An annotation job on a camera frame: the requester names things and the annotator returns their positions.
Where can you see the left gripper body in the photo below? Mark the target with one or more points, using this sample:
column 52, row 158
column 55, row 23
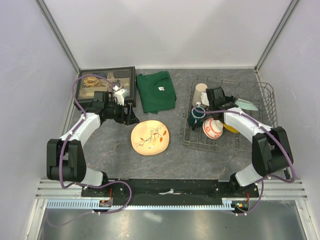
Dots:
column 117, row 112

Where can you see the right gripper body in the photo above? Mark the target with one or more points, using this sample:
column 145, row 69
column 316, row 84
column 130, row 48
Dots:
column 229, row 99

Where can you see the light green flower plate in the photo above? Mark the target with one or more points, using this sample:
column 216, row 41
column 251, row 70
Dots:
column 245, row 105

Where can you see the beige bird pattern plate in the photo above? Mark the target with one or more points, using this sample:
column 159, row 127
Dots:
column 150, row 137

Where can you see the yellow small plate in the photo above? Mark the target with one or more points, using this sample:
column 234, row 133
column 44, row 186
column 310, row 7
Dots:
column 230, row 128

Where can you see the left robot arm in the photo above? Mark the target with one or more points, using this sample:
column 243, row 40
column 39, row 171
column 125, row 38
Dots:
column 65, row 159

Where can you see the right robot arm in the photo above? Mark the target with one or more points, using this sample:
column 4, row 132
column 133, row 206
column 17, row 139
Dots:
column 271, row 154

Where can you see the beige ceramic cup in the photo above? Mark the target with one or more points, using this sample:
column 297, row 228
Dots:
column 198, row 88

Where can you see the white orange patterned bowl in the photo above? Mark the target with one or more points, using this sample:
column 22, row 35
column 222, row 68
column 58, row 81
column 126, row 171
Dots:
column 212, row 128

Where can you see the dark green mug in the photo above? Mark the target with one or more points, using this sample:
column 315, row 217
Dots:
column 196, row 117

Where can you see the black compartment box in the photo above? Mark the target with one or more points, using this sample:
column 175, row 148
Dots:
column 94, row 80

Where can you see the green folded t-shirt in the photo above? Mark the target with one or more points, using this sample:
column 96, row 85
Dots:
column 157, row 92

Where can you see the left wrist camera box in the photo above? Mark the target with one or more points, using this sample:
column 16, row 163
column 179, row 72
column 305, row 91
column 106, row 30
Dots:
column 119, row 95

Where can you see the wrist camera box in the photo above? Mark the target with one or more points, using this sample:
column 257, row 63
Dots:
column 203, row 98
column 119, row 95

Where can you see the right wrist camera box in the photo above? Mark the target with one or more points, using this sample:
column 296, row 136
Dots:
column 203, row 98

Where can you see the grey wire dish rack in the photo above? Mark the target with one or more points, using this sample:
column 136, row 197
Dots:
column 261, row 94

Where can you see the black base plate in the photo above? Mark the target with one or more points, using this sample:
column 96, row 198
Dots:
column 172, row 192

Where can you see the blue white cable duct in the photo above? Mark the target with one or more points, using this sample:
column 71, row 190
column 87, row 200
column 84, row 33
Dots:
column 95, row 204

